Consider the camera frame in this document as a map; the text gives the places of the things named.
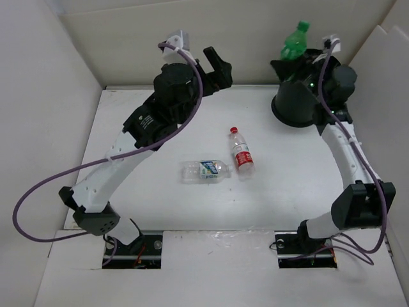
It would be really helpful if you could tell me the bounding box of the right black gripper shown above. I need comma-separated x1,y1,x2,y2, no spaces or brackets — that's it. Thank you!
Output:
270,49,329,104

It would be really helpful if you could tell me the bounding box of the green plastic bottle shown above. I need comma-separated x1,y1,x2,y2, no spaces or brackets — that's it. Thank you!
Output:
281,20,310,61

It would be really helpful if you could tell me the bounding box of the clear bottle blue white label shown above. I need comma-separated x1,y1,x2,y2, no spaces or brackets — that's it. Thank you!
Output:
181,160,233,184

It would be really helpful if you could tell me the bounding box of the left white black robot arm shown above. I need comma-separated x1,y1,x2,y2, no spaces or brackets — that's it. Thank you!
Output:
59,42,233,254

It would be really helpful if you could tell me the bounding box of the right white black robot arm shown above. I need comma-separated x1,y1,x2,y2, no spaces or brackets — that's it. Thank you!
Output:
270,49,396,254

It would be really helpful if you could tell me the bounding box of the black cylindrical bin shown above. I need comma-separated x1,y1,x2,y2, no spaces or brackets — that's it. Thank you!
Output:
271,81,318,128

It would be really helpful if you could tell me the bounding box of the clear bottle red label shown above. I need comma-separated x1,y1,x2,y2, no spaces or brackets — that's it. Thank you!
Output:
229,127,255,180

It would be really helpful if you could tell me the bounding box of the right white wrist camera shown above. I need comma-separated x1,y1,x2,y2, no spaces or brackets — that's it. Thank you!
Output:
313,34,341,63

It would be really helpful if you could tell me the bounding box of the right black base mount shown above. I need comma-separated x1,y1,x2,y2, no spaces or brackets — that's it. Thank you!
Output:
269,231,337,269

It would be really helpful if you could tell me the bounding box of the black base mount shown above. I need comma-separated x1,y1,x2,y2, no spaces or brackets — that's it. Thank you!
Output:
102,231,164,270
269,231,337,269

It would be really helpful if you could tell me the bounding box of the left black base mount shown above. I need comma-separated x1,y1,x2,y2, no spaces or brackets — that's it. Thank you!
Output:
102,231,164,270

